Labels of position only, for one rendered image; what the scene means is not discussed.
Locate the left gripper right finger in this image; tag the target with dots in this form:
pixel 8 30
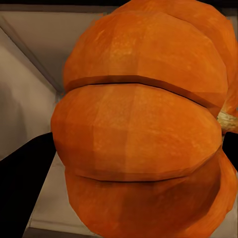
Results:
pixel 230 148

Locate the pumpkin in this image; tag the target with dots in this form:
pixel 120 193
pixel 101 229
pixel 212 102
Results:
pixel 151 91

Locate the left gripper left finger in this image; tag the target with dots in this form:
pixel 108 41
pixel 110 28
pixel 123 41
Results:
pixel 22 175

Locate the cabinet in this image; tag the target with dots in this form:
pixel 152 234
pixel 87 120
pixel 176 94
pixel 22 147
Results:
pixel 36 39

